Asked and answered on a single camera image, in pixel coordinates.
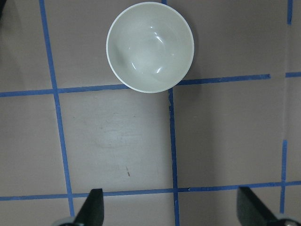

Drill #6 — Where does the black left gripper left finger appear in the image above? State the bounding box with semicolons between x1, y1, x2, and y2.
73;189;104;226

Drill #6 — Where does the white ceramic bowl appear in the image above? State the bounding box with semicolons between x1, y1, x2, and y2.
106;2;194;93

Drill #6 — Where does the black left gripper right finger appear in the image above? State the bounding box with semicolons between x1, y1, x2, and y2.
237;186;282;226

